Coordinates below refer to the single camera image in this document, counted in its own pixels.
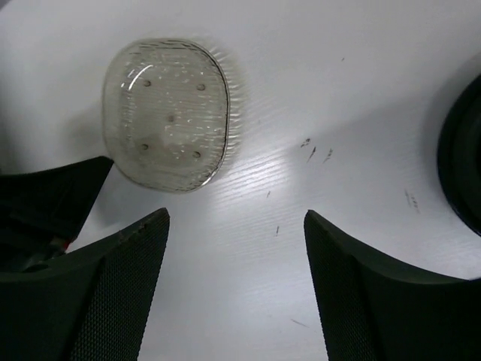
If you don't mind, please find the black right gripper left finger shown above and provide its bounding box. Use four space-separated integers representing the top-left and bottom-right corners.
1 208 170 360

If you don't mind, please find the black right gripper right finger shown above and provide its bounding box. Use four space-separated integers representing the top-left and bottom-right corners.
304 211 480 360

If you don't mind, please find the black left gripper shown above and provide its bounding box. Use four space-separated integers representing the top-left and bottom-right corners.
1 156 113 272

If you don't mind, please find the clear square glass dish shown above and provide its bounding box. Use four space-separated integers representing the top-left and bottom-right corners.
102 38 231 193

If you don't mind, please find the dark green round plate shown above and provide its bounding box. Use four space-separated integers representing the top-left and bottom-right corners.
437 77 480 235

